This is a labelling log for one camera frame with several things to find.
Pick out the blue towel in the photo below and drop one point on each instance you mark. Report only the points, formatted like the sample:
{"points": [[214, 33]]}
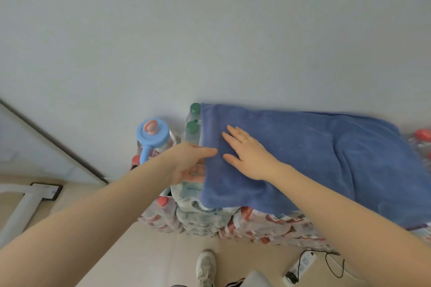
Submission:
{"points": [[320, 149]]}

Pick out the white power strip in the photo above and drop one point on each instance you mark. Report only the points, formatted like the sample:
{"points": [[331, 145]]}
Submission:
{"points": [[303, 265]]}

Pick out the person's right forearm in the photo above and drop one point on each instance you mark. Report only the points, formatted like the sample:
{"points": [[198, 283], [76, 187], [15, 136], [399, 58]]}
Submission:
{"points": [[353, 226]]}

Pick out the blue lidded water jug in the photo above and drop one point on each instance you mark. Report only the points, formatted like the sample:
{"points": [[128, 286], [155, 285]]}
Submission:
{"points": [[153, 135]]}

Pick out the person's left forearm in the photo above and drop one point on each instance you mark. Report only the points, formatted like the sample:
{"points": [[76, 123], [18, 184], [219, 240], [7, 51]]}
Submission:
{"points": [[84, 226]]}

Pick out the person's right hand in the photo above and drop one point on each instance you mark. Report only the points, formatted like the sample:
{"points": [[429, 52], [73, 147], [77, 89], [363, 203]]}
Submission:
{"points": [[254, 160]]}

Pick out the person's black striped trousers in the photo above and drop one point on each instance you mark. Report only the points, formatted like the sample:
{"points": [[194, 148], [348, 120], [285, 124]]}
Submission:
{"points": [[235, 282]]}

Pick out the stack of bottled water packs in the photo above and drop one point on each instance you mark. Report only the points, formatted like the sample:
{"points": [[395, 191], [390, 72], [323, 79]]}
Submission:
{"points": [[202, 219]]}

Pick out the person's left hand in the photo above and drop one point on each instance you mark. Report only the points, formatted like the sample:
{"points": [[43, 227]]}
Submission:
{"points": [[187, 165]]}

